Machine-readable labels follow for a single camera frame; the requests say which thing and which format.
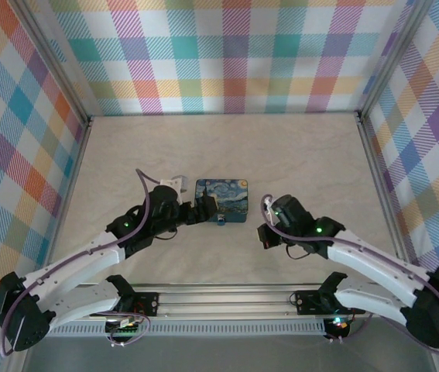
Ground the starry night painted tin box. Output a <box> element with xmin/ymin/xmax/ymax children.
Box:
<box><xmin>194</xmin><ymin>177</ymin><xmax>250</xmax><ymax>226</ymax></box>

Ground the aluminium table side rail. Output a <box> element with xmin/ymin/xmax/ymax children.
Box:
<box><xmin>354</xmin><ymin>110</ymin><xmax>417</xmax><ymax>272</ymax></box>
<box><xmin>9</xmin><ymin>115</ymin><xmax>94</xmax><ymax>372</ymax></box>

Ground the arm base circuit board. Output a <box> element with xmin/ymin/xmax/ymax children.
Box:
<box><xmin>105</xmin><ymin>315</ymin><xmax>142</xmax><ymax>334</ymax></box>
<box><xmin>325</xmin><ymin>315</ymin><xmax>354</xmax><ymax>334</ymax></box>

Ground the slotted grey cable tray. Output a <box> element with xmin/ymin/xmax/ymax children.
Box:
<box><xmin>48</xmin><ymin>319</ymin><xmax>332</xmax><ymax>338</ymax></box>

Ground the aluminium frame post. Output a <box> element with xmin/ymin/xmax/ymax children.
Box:
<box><xmin>354</xmin><ymin>0</ymin><xmax>435</xmax><ymax>121</ymax></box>
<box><xmin>12</xmin><ymin>0</ymin><xmax>94</xmax><ymax>129</ymax></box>

